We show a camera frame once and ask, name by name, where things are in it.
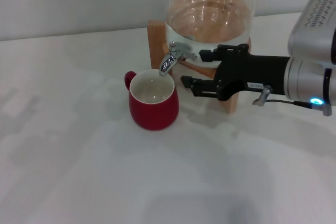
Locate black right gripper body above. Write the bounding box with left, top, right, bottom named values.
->
left=214, top=44, right=291, bottom=102

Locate chrome faucet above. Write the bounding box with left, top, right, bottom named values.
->
left=159, top=41, right=198, bottom=77

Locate red ceramic cup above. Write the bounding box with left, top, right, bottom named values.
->
left=124, top=69, right=181, bottom=131

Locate clear glass water dispenser jar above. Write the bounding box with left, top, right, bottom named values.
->
left=164, top=0, right=259, bottom=68

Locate wooden dispenser stand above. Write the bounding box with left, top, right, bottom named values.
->
left=146, top=19, right=252, bottom=115

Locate right arm cable connector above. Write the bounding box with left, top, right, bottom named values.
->
left=251, top=84, right=333, bottom=117

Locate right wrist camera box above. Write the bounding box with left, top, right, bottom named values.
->
left=287, top=0, right=336, bottom=65

